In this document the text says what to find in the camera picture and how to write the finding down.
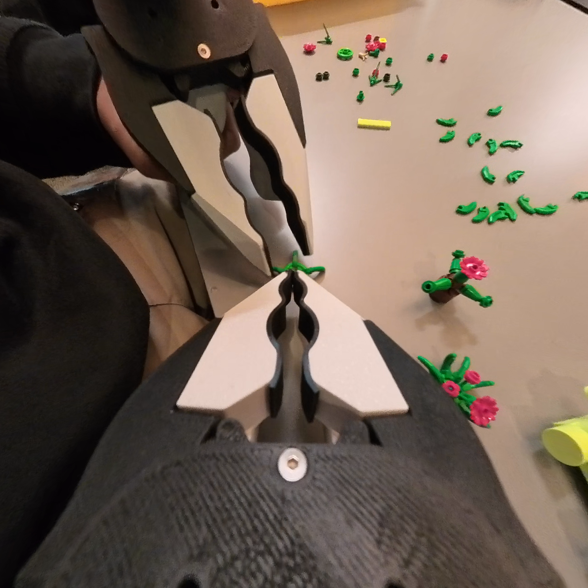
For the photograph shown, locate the metal table bracket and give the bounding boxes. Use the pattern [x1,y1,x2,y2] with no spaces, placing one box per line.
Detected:
[43,166,134,212]

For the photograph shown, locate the lime green toy planter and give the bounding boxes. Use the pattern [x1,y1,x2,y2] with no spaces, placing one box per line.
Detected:
[541,386,588,483]

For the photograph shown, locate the group of green toy leaves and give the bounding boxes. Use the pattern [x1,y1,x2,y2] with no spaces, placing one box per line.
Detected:
[435,106,588,226]

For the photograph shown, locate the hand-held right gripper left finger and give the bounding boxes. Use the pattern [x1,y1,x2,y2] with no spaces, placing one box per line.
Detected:
[175,271,293,430]

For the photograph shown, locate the person's tan pants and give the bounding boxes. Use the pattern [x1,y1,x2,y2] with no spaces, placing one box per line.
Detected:
[83,179,212,382]

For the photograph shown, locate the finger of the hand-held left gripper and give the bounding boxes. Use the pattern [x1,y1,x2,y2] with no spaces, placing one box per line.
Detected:
[235,70,315,256]
[151,98,274,277]

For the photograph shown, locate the grey table leg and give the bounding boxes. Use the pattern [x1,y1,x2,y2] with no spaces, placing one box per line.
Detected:
[177,190,217,320]

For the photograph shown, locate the person's left forearm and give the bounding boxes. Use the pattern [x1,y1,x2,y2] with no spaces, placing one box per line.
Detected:
[0,0,134,168]

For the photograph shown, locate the person's black jacket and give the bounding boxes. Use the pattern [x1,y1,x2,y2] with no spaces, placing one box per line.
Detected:
[0,161,150,579]

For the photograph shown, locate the green toy bush pink flowers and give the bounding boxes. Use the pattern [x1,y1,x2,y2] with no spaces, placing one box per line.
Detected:
[417,353,500,429]

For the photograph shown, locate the green star-shaped toy stem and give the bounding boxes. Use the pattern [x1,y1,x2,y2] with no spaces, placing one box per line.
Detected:
[272,250,326,278]

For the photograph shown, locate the person's left hand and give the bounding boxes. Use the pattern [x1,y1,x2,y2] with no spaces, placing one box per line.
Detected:
[96,83,175,181]

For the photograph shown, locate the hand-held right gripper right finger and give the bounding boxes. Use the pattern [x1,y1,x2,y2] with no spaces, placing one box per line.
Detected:
[294,271,410,423]

